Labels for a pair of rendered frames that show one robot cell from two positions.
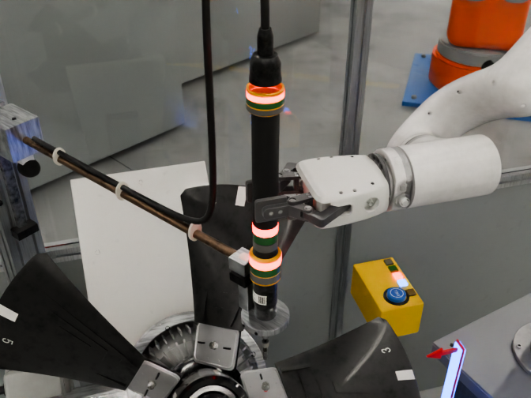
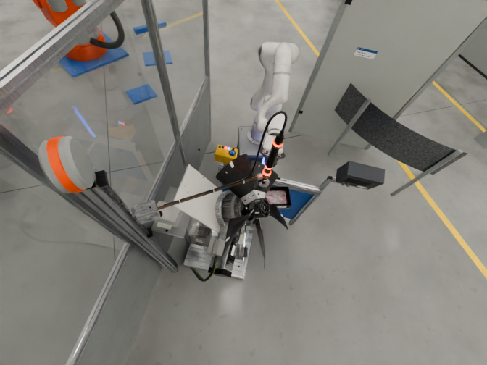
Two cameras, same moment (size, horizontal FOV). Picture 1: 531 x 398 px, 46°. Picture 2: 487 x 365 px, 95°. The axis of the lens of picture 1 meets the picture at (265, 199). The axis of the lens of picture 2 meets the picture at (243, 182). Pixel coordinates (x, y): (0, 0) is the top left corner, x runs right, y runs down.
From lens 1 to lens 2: 0.98 m
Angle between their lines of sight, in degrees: 52
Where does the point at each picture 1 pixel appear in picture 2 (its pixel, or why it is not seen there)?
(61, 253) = not seen: hidden behind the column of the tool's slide
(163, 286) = (209, 200)
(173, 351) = (234, 208)
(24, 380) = (219, 248)
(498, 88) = (280, 101)
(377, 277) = (223, 152)
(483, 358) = (250, 149)
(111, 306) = (206, 217)
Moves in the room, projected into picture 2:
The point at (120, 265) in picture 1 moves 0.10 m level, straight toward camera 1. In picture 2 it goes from (199, 208) to (217, 211)
